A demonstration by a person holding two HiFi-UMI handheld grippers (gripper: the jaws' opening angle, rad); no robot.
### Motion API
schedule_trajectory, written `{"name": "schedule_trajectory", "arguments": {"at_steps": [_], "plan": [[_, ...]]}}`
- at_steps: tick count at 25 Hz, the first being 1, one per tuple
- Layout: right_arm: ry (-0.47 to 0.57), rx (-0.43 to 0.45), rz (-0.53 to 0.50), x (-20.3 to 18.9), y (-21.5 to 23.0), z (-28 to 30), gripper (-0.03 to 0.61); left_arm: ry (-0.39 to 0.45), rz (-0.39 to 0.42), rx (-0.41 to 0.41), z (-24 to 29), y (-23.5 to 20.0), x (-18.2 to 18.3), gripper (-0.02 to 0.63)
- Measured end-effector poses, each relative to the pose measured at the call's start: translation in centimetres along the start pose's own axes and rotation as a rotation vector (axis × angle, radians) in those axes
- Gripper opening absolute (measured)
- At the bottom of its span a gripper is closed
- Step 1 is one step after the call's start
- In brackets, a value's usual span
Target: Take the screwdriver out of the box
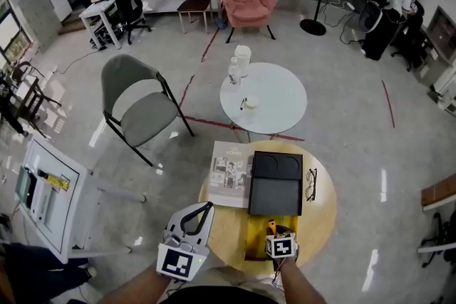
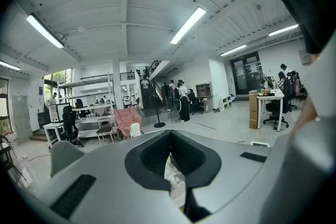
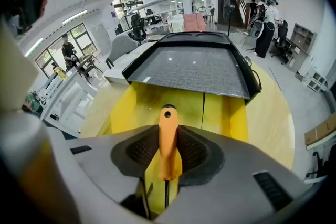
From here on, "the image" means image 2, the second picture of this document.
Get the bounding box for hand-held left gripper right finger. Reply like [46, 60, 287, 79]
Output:
[170, 130, 274, 221]

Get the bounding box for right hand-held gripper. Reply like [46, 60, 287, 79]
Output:
[258, 34, 336, 224]

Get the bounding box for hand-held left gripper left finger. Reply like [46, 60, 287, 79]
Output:
[26, 129, 195, 224]

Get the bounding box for person's right forearm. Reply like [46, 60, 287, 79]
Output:
[288, 95, 320, 137]

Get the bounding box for long cardboard box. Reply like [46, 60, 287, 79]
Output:
[248, 90, 259, 130]

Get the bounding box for white storage cubes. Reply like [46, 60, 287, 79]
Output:
[219, 94, 234, 111]

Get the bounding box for illustrated book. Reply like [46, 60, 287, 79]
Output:
[164, 156, 190, 209]

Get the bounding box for grey-green chair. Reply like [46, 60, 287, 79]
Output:
[50, 141, 85, 178]

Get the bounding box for wooden chair brown seat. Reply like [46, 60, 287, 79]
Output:
[96, 116, 115, 145]

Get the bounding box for black office chair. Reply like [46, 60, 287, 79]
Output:
[263, 99, 289, 131]
[59, 106, 84, 147]
[188, 89, 204, 115]

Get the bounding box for pink armchair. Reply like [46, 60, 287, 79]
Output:
[113, 107, 143, 140]

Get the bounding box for wooden cabinet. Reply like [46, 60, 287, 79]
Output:
[195, 82, 214, 113]

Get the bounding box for black floor stand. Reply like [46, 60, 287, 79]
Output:
[153, 94, 166, 129]

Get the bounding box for white desk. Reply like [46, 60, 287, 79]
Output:
[43, 122, 65, 150]
[256, 88, 286, 129]

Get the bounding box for wooden steps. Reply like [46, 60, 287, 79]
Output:
[30, 128, 48, 142]

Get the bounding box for black double door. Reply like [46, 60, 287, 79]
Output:
[230, 51, 263, 95]

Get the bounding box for white cube shelf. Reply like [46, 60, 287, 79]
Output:
[48, 102, 71, 123]

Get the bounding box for white pillar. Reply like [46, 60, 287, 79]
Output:
[112, 59, 124, 111]

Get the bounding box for white shelving rack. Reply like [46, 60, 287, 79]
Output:
[57, 72, 118, 138]

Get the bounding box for small dark table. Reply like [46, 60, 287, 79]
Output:
[0, 135, 18, 174]

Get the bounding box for long ceiling light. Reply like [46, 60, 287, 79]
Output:
[220, 44, 247, 57]
[0, 60, 21, 71]
[268, 24, 299, 37]
[26, 13, 65, 49]
[170, 6, 207, 45]

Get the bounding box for grey locker cabinet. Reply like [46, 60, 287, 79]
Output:
[12, 95, 34, 145]

